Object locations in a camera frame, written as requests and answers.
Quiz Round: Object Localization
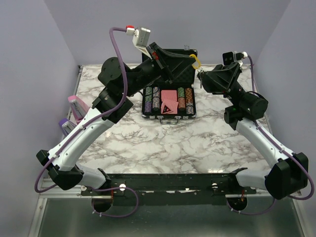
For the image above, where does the orange poker chip stack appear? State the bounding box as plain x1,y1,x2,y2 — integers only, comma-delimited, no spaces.
185,88,193,104

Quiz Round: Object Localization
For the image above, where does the pink metronome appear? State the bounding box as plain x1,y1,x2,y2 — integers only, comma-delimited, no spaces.
68,95,89,124

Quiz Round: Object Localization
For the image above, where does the aluminium extrusion frame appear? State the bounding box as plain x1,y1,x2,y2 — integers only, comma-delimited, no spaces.
39,179,86,198

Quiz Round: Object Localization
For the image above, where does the grey poker chip stack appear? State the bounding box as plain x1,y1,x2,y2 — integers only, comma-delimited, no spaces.
152,87,160,111

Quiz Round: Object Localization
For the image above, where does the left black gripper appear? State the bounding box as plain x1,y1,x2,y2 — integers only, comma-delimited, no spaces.
122,41,195,97

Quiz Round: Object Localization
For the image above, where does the black triangle dealer button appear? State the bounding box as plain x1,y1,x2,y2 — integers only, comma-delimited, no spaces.
161,105,172,114

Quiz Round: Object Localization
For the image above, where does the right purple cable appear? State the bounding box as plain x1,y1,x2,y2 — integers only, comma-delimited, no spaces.
226,54,311,215

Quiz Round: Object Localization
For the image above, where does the purple poker chip stack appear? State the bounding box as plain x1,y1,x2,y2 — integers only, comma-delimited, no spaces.
144,101,152,114

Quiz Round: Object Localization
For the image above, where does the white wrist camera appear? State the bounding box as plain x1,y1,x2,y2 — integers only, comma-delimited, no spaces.
132,27,151,58
222,51,248,66

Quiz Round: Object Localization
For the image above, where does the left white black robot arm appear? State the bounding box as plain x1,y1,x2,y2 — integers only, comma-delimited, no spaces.
36,42,195,195

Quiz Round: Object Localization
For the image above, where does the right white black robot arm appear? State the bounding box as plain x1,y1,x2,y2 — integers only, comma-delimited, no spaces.
198,62,311,200

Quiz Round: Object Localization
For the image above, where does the black poker chip case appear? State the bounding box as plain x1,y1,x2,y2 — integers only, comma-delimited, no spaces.
140,42,198,123

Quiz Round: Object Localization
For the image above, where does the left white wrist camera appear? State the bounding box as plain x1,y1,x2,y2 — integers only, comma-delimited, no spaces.
132,27,151,58

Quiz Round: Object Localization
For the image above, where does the yellow key tag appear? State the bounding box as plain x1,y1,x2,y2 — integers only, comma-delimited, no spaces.
189,54,201,70

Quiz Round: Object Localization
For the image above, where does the green poker chip stack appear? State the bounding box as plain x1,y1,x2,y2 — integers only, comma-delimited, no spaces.
145,86,153,102

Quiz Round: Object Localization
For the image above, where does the pink playing card deck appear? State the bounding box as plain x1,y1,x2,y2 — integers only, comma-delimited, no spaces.
161,90,178,102

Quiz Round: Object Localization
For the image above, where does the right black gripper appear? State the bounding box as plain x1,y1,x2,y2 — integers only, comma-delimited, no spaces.
196,61,246,108

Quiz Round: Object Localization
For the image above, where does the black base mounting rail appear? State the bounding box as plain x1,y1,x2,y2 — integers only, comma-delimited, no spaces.
81,173,256,206

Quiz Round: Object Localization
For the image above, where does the purple metronome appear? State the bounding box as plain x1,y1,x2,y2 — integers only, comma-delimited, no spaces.
59,118,76,136

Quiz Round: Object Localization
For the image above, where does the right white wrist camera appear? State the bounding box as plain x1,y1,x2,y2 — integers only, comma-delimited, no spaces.
222,51,248,66

